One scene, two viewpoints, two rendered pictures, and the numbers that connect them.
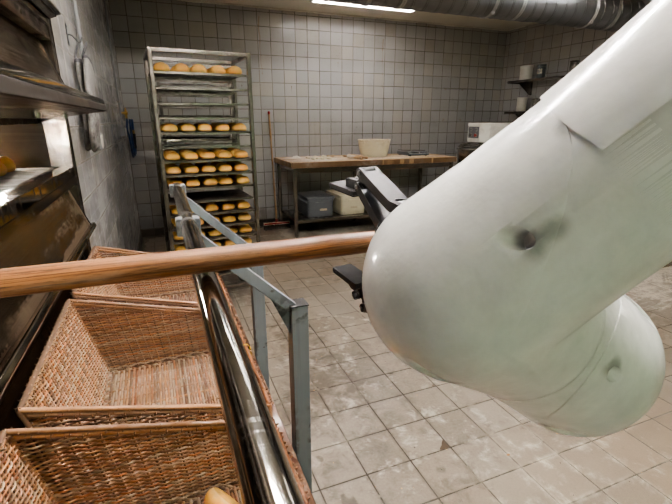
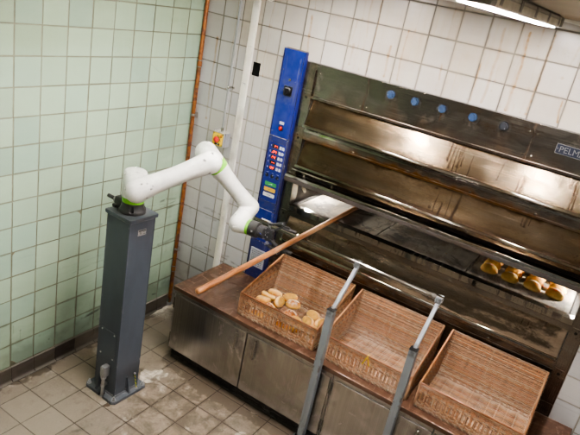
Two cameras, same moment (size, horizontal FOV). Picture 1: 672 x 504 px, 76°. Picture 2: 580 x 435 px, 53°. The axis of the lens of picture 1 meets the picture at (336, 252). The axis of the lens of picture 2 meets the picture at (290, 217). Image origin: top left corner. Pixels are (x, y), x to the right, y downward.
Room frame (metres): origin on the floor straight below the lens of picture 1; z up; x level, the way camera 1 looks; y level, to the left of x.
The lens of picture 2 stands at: (2.81, -1.93, 2.50)
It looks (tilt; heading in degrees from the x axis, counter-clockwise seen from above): 21 degrees down; 140
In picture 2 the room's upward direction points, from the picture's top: 11 degrees clockwise
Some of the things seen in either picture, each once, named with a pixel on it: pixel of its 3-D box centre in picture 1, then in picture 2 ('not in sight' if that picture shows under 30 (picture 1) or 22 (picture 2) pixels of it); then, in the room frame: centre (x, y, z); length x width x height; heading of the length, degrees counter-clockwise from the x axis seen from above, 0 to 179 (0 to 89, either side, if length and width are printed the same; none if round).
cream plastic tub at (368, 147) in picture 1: (373, 147); not in sight; (5.70, -0.49, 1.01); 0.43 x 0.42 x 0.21; 112
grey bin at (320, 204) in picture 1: (314, 203); not in sight; (5.31, 0.27, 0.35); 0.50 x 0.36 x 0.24; 22
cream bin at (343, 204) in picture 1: (345, 201); not in sight; (5.46, -0.12, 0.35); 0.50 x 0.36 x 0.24; 23
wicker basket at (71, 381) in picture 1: (160, 369); (381, 340); (1.00, 0.47, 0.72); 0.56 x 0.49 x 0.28; 23
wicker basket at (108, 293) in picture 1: (158, 291); (481, 387); (1.55, 0.69, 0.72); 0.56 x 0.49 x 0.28; 22
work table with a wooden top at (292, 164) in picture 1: (365, 192); not in sight; (5.57, -0.38, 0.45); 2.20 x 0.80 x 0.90; 112
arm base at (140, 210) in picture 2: not in sight; (125, 202); (-0.05, -0.71, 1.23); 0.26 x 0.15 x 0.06; 19
